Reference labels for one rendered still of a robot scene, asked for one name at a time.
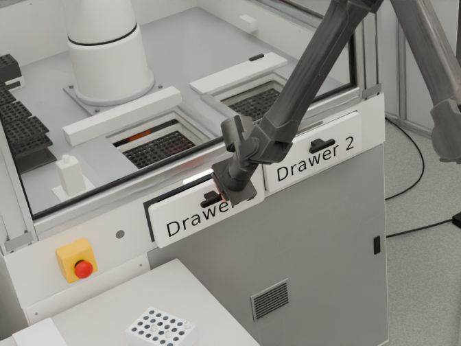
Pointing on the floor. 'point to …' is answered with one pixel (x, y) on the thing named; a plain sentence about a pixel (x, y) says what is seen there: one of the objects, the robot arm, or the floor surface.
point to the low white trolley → (194, 302)
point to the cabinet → (274, 263)
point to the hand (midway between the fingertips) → (225, 195)
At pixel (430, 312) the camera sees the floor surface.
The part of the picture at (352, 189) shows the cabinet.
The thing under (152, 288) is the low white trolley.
